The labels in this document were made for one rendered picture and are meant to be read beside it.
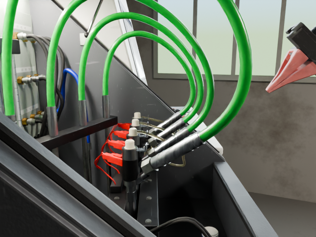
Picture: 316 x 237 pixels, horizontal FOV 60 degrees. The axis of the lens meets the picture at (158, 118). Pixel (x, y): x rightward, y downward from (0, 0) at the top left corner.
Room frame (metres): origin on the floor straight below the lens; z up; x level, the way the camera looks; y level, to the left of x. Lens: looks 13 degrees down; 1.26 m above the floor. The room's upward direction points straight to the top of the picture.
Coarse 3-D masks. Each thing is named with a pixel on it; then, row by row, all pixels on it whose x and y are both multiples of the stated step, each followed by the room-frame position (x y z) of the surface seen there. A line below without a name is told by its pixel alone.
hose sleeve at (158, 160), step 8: (192, 136) 0.33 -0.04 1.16; (176, 144) 0.34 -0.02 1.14; (184, 144) 0.33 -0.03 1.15; (192, 144) 0.32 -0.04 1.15; (200, 144) 0.32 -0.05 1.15; (160, 152) 0.35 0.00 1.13; (168, 152) 0.34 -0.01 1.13; (176, 152) 0.33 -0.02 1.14; (184, 152) 0.33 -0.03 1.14; (152, 160) 0.35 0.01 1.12; (160, 160) 0.34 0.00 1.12; (168, 160) 0.34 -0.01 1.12
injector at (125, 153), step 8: (128, 152) 0.44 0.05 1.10; (136, 152) 0.45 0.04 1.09; (128, 160) 0.44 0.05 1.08; (136, 160) 0.45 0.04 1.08; (128, 168) 0.44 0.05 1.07; (136, 168) 0.45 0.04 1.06; (128, 176) 0.44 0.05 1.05; (136, 176) 0.45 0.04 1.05; (144, 176) 0.45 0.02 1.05; (128, 184) 0.44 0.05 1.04; (136, 184) 0.45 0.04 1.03; (128, 192) 0.45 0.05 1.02; (136, 192) 0.45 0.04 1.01; (128, 200) 0.45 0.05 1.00; (128, 208) 0.45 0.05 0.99
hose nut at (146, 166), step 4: (144, 160) 0.36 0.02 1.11; (148, 160) 0.35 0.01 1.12; (144, 164) 0.35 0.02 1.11; (148, 164) 0.35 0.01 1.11; (144, 168) 0.35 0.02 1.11; (148, 168) 0.35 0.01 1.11; (152, 168) 0.34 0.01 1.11; (144, 172) 0.35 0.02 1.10; (148, 172) 0.35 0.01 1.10; (152, 172) 0.35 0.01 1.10
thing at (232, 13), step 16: (16, 0) 0.43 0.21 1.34; (224, 0) 0.31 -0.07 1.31; (240, 16) 0.31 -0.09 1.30; (240, 32) 0.31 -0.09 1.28; (240, 48) 0.31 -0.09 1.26; (240, 64) 0.31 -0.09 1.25; (240, 80) 0.31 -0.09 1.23; (240, 96) 0.31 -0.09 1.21; (224, 112) 0.31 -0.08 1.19; (208, 128) 0.32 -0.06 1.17
